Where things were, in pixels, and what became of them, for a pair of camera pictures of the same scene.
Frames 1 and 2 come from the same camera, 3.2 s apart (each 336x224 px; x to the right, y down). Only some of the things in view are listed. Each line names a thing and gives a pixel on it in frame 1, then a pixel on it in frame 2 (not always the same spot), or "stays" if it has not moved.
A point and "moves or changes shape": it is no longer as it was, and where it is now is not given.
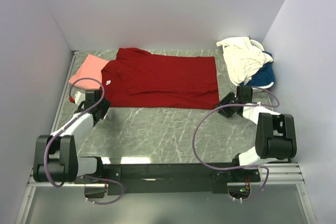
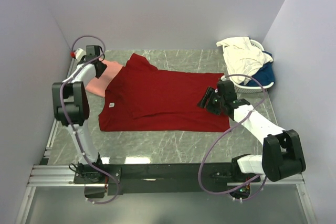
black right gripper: x=231 y=96 -> x=209 y=93
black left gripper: x=105 y=104 -> x=103 y=67
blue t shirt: x=264 y=76 stays
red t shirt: x=137 y=78 moves or changes shape
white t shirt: x=243 y=58 stays
